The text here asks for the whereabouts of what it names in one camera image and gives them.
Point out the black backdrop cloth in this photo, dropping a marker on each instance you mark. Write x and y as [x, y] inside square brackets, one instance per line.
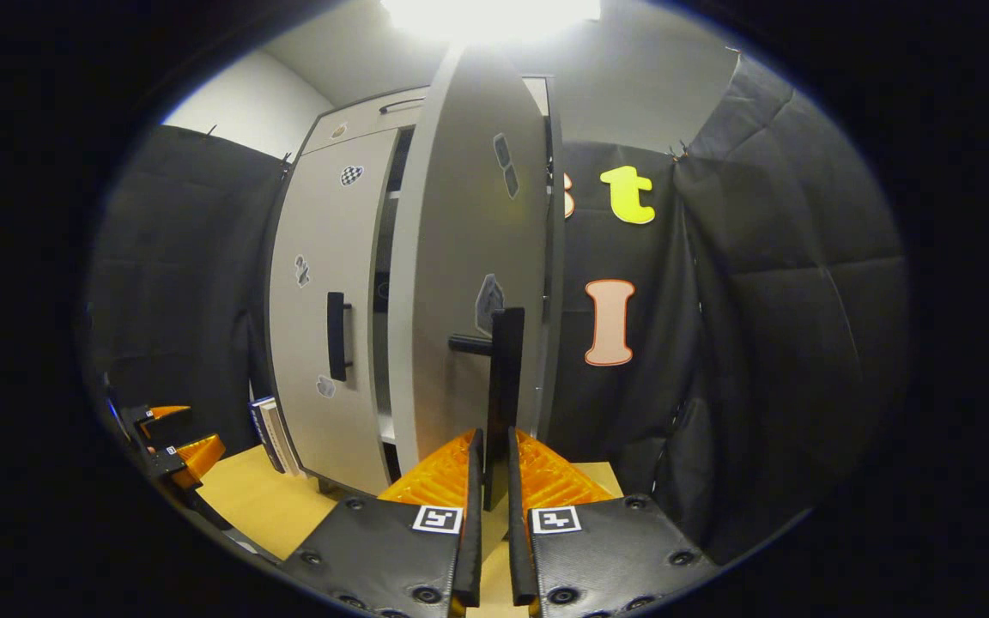
[761, 343]

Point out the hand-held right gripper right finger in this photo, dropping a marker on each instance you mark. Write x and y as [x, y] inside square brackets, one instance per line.
[518, 549]

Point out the grey double-door shoe cabinet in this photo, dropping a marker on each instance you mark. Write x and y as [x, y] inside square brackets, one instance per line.
[366, 129]

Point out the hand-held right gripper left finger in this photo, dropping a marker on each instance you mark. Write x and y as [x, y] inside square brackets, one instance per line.
[472, 532]

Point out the long ceiling light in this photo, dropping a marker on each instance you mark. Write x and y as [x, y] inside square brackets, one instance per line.
[490, 17]

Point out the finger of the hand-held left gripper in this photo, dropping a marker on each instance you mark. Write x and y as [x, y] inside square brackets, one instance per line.
[198, 459]
[155, 425]

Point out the grey cabinet door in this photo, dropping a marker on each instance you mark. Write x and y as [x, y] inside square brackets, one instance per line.
[314, 300]
[452, 257]

